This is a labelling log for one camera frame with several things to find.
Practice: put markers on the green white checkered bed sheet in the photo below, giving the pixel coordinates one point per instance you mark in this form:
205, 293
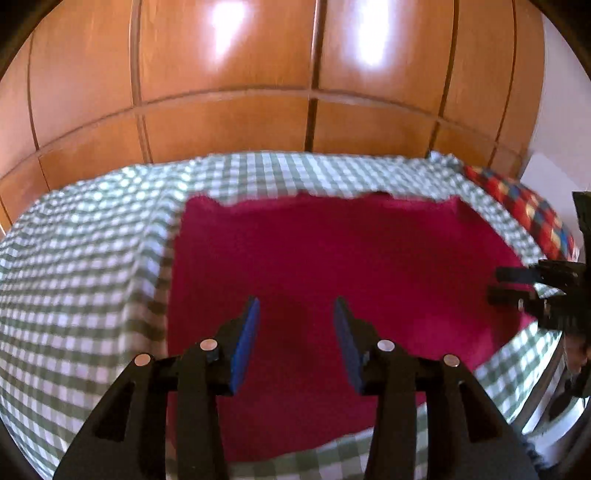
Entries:
92, 258

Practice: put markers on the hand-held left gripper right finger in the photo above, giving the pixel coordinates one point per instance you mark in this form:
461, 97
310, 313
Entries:
346, 342

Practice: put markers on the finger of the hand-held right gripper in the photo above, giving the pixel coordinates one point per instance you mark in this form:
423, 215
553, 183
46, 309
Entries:
510, 296
517, 275

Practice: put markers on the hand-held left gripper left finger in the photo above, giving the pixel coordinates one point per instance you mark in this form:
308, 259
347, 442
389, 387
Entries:
244, 342

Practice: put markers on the red multicolour plaid blanket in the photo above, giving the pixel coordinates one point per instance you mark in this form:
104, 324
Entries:
526, 203

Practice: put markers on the white furniture piece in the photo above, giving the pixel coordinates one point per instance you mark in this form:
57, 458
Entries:
549, 177

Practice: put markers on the person's right hand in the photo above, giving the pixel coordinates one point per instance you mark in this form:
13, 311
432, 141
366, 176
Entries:
578, 353

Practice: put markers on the wooden panelled wardrobe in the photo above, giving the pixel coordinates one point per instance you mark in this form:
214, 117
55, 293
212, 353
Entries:
258, 78

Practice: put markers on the maroon embroidered sweater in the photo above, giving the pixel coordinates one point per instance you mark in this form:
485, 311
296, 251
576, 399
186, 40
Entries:
323, 249

